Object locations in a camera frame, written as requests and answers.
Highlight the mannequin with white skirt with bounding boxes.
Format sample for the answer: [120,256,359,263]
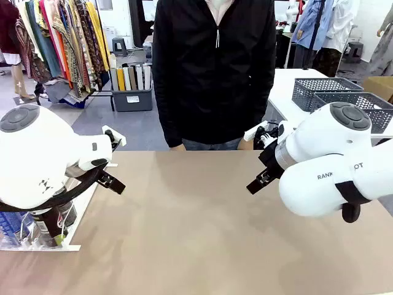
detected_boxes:
[0,52,37,105]

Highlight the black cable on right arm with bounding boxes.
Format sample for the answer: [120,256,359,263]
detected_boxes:
[335,181,372,224]

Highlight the yellow hanging garment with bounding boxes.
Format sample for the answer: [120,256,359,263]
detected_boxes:
[85,1,111,72]

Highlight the gray fabric pile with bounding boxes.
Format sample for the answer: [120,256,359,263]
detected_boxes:
[44,79,90,109]

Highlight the teal hanging garment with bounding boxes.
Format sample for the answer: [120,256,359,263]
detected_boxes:
[26,0,62,78]

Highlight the gray woven plastic basket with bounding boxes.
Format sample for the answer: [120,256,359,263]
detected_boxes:
[309,92,393,135]
[291,77,365,113]

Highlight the cardboard box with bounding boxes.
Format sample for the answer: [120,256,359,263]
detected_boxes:
[362,76,393,104]

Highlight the blue shirt on mannequin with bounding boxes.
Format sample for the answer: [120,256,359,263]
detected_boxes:
[290,0,333,52]

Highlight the white coat on mannequin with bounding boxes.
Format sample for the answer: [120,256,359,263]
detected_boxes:
[322,0,359,53]

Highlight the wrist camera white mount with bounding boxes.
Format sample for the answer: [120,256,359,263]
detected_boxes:
[102,125,127,151]
[244,120,280,150]

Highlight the gray storage bin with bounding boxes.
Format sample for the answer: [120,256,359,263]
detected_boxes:
[110,82,154,112]

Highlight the white drawer unit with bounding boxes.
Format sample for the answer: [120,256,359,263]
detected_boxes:
[103,26,118,53]

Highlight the yellow fabric roll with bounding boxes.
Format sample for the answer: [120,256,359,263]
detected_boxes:
[116,68,126,92]

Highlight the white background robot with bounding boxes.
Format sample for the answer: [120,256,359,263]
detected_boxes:
[284,0,300,33]

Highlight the orange hanging garment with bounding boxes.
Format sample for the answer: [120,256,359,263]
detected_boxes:
[55,30,73,89]

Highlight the brown fabric roll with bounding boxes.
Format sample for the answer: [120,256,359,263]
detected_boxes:
[128,66,138,91]

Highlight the person right forearm black sleeve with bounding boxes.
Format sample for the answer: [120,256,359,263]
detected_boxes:
[154,92,185,148]

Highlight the black stand pole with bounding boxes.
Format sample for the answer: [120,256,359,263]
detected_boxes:
[302,0,326,70]

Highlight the dark brown patterned garment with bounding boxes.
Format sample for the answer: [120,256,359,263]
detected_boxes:
[73,0,104,90]

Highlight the white can dispenser rack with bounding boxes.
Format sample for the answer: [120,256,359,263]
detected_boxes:
[0,162,119,252]

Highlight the green patterned hanging garment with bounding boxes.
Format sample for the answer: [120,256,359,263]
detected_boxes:
[52,0,85,93]

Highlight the gray plastic stool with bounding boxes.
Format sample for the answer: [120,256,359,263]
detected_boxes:
[112,37,128,58]
[343,41,365,64]

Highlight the white side table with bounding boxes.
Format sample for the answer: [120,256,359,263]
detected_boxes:
[266,68,393,139]

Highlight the mannequin in gray dress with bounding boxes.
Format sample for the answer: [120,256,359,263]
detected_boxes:
[367,6,393,77]

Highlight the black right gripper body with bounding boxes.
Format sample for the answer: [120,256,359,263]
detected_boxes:
[258,137,287,181]

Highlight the black clothes rack frame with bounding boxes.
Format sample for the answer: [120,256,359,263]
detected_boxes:
[35,82,116,112]

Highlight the dark patterned skirt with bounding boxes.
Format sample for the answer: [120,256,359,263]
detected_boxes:
[313,47,343,78]

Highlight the dark red garment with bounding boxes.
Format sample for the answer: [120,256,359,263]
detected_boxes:
[0,0,21,55]

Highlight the person left forearm black sleeve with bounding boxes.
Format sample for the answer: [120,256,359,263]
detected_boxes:
[245,88,274,136]

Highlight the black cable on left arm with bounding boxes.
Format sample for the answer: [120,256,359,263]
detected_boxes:
[0,165,108,213]

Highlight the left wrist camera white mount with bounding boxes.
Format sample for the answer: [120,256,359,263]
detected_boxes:
[102,125,127,151]

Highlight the person in black jacket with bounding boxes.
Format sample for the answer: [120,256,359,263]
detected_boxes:
[152,0,277,151]

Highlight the brown patterned shawl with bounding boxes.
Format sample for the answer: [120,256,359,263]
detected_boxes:
[15,18,52,82]

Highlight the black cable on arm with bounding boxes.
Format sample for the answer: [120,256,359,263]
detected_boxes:
[335,181,372,224]
[0,165,108,213]

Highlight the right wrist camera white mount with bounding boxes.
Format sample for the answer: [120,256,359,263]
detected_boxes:
[244,120,280,150]

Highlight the background workbench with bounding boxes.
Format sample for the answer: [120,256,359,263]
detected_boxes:
[142,34,154,66]

